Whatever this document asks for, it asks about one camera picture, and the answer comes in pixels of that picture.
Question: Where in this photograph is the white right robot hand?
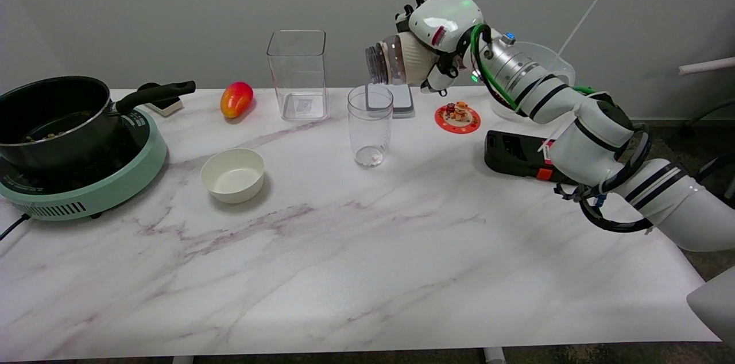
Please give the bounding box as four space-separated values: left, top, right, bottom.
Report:
395 0 486 95

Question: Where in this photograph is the glass bottle with beige sleeve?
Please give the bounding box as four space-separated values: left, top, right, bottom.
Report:
365 31 440 86

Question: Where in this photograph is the large translucent measuring jug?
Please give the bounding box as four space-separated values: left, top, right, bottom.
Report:
491 41 576 122

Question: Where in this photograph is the clear tall measuring cup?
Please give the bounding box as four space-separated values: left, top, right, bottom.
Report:
347 84 394 168

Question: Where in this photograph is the white kitchen scale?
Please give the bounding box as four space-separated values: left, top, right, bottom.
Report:
366 82 415 119

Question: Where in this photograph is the red coaster with figure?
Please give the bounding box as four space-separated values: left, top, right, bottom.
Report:
435 101 481 134

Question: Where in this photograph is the black device with pink label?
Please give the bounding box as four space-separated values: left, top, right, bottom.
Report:
484 130 576 184

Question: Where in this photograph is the clear square plastic container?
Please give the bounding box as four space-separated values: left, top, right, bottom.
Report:
266 30 330 122

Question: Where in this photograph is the red yellow toy mango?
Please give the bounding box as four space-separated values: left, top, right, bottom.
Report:
220 82 254 119

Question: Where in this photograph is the white round bowl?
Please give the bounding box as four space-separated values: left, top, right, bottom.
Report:
200 148 265 204

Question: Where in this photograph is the white horizontal bar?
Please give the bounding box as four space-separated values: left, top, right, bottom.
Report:
678 57 735 76

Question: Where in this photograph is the black chair base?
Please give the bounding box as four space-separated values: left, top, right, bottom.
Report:
680 97 735 208

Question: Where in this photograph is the small black white block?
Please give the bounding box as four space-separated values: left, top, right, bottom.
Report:
138 83 184 118

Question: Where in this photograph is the green induction cooker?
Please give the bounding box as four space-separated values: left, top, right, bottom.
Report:
0 107 168 222

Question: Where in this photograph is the black pot with handle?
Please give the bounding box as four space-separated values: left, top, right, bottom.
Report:
0 76 196 173

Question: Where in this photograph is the black cooker power cable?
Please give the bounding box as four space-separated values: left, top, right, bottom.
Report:
0 214 29 241

